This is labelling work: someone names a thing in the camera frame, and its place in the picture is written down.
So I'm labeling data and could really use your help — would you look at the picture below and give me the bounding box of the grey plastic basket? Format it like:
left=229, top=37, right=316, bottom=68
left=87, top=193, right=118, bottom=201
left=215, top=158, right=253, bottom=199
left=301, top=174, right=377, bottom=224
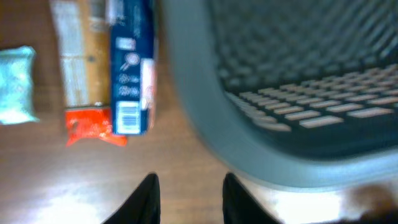
left=162, top=0, right=397, bottom=189

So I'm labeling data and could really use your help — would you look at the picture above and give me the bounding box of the orange biscuit packet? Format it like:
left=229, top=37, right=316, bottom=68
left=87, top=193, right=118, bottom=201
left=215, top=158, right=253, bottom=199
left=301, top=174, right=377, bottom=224
left=49, top=0, right=127, bottom=146

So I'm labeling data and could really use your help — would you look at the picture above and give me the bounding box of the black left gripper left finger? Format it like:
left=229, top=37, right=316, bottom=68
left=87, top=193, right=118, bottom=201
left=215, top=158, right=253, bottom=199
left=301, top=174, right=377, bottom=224
left=103, top=172, right=161, bottom=224

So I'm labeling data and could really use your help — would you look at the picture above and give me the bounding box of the blue biscuit box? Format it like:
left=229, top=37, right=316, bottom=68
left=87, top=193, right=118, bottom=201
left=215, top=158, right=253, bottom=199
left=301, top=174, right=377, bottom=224
left=108, top=0, right=157, bottom=136

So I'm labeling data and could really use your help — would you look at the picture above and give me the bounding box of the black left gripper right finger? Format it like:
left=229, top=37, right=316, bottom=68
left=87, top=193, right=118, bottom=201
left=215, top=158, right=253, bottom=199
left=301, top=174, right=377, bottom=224
left=222, top=172, right=279, bottom=224

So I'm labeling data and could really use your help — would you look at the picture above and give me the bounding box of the mint green snack pouch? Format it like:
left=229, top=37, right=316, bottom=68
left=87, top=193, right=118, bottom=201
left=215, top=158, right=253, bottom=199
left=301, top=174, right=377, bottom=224
left=1, top=46, right=39, bottom=125

